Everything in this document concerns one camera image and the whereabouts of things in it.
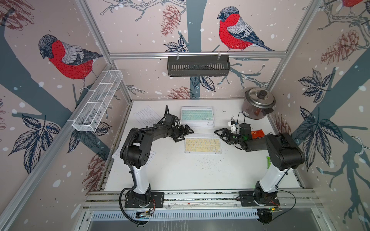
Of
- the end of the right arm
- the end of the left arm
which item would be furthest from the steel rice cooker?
the end of the left arm

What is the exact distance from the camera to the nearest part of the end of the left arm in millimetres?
824

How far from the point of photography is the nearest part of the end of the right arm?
0.79 m

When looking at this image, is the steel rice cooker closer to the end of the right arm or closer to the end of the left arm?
the end of the right arm
